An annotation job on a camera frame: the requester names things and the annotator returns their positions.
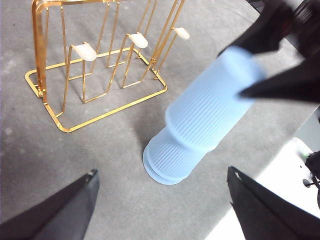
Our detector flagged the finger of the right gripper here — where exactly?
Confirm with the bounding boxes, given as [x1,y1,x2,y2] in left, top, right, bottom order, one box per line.
[217,0,296,57]
[238,56,320,104]

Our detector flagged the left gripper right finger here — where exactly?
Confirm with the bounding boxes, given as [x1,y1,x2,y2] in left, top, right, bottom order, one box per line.
[226,165,320,240]

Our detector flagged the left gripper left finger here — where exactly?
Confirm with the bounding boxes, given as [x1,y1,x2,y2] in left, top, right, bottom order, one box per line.
[0,169,100,240]

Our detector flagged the blue ribbed plastic cup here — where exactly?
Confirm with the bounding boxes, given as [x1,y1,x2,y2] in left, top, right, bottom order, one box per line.
[164,46,266,153]
[146,126,210,181]
[142,146,196,186]

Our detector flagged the black chair base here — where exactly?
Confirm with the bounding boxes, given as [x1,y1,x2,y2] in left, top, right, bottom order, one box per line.
[301,151,320,210]

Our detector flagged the gold wire cup holder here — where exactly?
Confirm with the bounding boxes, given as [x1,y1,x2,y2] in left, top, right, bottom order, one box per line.
[24,0,191,134]

